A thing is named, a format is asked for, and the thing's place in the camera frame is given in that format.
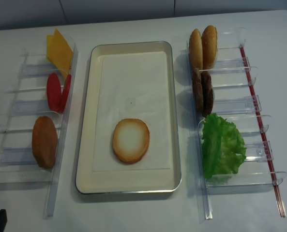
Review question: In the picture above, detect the green lettuce leaf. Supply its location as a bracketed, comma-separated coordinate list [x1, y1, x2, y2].
[202, 114, 246, 179]

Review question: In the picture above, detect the left brown meat patty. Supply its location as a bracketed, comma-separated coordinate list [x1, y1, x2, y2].
[192, 68, 204, 113]

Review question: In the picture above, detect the brown meat patty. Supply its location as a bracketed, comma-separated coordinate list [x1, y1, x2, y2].
[201, 71, 213, 117]
[192, 68, 204, 113]

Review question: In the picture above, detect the right brown meat patty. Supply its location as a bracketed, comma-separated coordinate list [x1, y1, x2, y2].
[201, 71, 213, 117]

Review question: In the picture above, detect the right red tomato slice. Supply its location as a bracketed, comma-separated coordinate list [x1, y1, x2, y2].
[59, 74, 72, 113]

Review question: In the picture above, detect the red tomato slice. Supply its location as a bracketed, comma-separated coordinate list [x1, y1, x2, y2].
[59, 74, 72, 113]
[46, 72, 61, 112]

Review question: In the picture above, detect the left red tomato slice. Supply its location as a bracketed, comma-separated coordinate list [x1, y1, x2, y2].
[46, 72, 61, 112]

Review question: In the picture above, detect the orange cheese slice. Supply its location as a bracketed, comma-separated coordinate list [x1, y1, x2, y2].
[48, 29, 73, 79]

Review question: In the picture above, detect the yellow cheese slice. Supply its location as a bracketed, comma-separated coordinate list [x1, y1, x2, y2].
[46, 35, 53, 62]

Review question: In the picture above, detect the toasted bun bottom slice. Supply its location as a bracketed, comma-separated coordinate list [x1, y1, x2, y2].
[112, 118, 150, 164]

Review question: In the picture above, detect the cream metal serving tray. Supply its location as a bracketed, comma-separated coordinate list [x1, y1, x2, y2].
[75, 41, 181, 194]

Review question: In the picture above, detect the white paper tray liner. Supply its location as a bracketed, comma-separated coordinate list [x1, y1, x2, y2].
[93, 52, 172, 171]

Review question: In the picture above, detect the left golden bun half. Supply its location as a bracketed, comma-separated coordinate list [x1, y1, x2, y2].
[189, 29, 203, 70]

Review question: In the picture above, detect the golden bun half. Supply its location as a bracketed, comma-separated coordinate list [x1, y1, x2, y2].
[201, 25, 217, 70]
[189, 29, 203, 70]

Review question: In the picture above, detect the right clear acrylic rack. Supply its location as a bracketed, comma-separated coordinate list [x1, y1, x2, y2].
[178, 28, 287, 222]

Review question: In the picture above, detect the clear acrylic rack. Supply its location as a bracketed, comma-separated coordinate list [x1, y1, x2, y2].
[0, 42, 71, 217]
[178, 28, 287, 222]

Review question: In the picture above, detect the brown bun top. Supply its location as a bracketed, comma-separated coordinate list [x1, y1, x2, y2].
[32, 116, 58, 169]

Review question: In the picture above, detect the right golden bun half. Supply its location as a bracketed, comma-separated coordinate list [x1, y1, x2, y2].
[201, 25, 217, 70]

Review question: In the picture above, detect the left clear acrylic rack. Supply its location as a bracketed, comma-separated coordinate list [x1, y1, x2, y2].
[0, 42, 71, 217]

